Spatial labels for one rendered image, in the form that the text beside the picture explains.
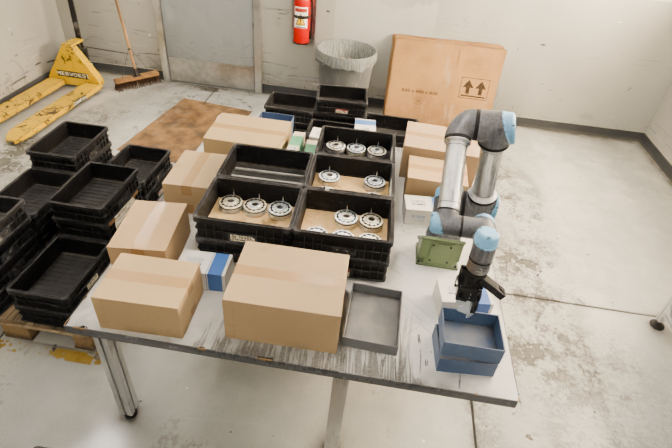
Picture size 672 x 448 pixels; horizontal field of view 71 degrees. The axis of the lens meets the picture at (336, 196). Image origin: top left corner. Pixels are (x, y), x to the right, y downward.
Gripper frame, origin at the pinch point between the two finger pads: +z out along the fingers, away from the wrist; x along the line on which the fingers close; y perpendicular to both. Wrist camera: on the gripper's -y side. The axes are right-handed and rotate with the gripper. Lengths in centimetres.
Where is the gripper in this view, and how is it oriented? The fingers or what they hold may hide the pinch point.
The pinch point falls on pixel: (469, 314)
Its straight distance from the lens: 178.1
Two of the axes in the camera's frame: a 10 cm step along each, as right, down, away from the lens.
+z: -0.9, 8.6, 5.1
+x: -1.5, 4.9, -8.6
